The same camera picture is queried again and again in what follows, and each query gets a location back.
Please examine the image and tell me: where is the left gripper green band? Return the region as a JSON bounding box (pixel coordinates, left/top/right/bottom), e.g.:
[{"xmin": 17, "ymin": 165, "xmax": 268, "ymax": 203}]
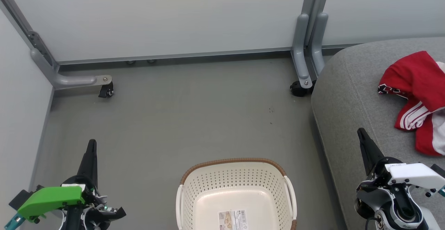
[{"xmin": 17, "ymin": 139, "xmax": 127, "ymax": 229}]

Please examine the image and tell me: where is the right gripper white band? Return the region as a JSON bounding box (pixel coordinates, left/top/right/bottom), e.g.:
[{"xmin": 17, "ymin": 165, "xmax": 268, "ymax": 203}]
[{"xmin": 357, "ymin": 128, "xmax": 445, "ymax": 197}]

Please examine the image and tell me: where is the red and white garment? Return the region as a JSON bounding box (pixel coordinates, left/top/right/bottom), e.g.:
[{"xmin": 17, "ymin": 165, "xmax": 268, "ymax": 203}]
[{"xmin": 378, "ymin": 51, "xmax": 445, "ymax": 156}]

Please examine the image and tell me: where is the cream perforated laundry basket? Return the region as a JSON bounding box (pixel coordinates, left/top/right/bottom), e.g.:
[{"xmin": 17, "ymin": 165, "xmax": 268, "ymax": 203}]
[{"xmin": 176, "ymin": 158, "xmax": 298, "ymax": 230}]

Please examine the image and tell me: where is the grey fabric sofa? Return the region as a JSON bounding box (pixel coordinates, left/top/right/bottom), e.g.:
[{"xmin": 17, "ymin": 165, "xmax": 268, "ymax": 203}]
[{"xmin": 310, "ymin": 37, "xmax": 445, "ymax": 230}]

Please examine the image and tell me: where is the large black caster wheel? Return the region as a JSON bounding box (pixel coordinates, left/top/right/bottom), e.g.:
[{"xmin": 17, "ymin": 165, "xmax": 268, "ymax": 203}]
[{"xmin": 290, "ymin": 80, "xmax": 316, "ymax": 97}]

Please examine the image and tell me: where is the small black caster wheel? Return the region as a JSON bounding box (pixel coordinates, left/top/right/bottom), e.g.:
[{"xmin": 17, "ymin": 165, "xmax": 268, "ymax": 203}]
[{"xmin": 98, "ymin": 82, "xmax": 114, "ymax": 98}]

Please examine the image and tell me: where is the grey partition foot long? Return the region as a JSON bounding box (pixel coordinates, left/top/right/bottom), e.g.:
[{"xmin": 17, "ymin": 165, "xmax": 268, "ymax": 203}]
[{"xmin": 30, "ymin": 31, "xmax": 113, "ymax": 89}]

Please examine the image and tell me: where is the grey partition foot upright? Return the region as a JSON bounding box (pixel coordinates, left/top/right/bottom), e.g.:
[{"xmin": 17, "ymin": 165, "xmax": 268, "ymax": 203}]
[
  {"xmin": 311, "ymin": 12, "xmax": 329, "ymax": 74},
  {"xmin": 291, "ymin": 13, "xmax": 313, "ymax": 89}
]

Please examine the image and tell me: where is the printed product label sticker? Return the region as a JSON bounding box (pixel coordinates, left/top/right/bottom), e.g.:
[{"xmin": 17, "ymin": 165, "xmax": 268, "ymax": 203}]
[{"xmin": 218, "ymin": 209, "xmax": 248, "ymax": 230}]

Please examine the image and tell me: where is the black cable teal plug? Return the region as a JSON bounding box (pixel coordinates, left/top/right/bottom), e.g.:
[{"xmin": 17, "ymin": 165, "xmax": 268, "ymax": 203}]
[{"xmin": 3, "ymin": 213, "xmax": 25, "ymax": 230}]

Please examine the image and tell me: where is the grey partition bottom rail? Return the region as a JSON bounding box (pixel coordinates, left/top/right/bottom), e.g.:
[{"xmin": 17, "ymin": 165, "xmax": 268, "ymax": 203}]
[{"xmin": 57, "ymin": 47, "xmax": 292, "ymax": 65}]

